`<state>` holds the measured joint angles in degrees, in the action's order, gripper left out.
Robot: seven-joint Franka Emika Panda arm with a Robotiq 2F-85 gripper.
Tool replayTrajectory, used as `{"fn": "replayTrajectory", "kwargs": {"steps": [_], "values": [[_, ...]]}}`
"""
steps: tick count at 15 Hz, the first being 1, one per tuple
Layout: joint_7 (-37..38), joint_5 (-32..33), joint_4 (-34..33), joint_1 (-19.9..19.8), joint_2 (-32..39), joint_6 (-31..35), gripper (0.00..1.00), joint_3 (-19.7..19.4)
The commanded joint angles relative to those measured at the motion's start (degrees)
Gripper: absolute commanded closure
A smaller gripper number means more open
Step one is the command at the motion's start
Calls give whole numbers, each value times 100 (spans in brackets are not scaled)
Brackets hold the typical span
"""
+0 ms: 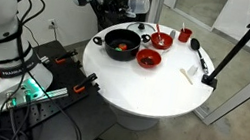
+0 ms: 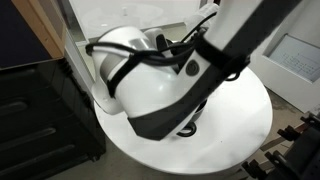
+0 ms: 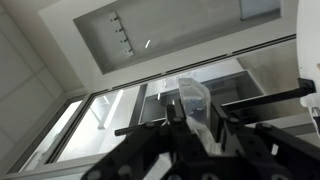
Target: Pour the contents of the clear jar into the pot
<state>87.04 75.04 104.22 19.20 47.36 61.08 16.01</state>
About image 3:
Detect grey metal glass wall frame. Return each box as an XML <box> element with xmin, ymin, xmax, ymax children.
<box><xmin>6</xmin><ymin>33</ymin><xmax>298</xmax><ymax>176</ymax></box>

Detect small white bottle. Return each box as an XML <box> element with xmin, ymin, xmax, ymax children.
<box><xmin>299</xmin><ymin>93</ymin><xmax>318</xmax><ymax>109</ymax></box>

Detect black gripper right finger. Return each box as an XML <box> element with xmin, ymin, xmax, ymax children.
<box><xmin>209</xmin><ymin>101</ymin><xmax>320</xmax><ymax>180</ymax></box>

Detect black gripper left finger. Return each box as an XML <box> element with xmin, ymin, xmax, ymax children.
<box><xmin>81</xmin><ymin>99</ymin><xmax>208</xmax><ymax>180</ymax></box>

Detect black tripod stand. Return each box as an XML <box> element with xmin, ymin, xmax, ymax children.
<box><xmin>114</xmin><ymin>77</ymin><xmax>317</xmax><ymax>138</ymax></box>

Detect clear plastic jar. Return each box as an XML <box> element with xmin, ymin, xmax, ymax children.
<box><xmin>177</xmin><ymin>77</ymin><xmax>224</xmax><ymax>157</ymax></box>

